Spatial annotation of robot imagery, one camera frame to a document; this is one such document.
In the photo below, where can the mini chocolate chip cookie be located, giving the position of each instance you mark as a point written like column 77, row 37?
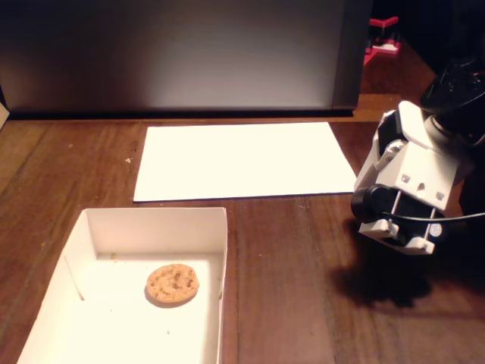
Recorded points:
column 172, row 282

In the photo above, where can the black wrist camera white mount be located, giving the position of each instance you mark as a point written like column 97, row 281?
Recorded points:
column 369, row 201

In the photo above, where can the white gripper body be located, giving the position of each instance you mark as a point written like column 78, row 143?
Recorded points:
column 416, row 167

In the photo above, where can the large dark panel box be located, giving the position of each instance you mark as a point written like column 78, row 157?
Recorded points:
column 151, row 57

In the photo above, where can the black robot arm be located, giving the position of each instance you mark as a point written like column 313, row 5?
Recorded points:
column 454, row 91

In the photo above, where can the white cardboard box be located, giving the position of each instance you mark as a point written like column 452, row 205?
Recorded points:
column 113, row 322

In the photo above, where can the red plastic object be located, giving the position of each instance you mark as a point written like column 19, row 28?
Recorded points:
column 386, row 47

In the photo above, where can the white cardboard piece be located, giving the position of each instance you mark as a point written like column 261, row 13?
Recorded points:
column 3, row 113

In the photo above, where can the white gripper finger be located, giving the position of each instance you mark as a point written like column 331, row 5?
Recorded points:
column 379, row 172

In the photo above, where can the white paper sheet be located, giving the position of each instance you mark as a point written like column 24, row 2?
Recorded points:
column 235, row 163

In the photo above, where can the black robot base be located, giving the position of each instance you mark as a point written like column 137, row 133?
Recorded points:
column 475, row 201

